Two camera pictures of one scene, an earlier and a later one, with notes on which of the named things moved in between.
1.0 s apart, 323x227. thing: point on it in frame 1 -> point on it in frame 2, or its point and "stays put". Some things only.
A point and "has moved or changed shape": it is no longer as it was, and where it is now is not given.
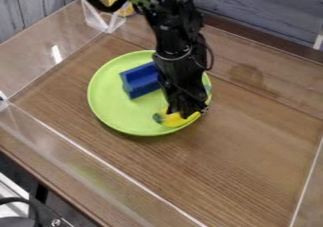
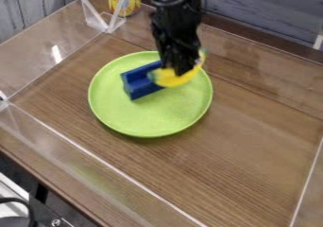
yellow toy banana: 170,120 has moved or changed shape
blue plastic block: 142,79 stays put
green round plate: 130,114 stays put
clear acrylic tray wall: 83,120 stays put
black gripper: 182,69 -> 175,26
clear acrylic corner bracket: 106,21 stays put
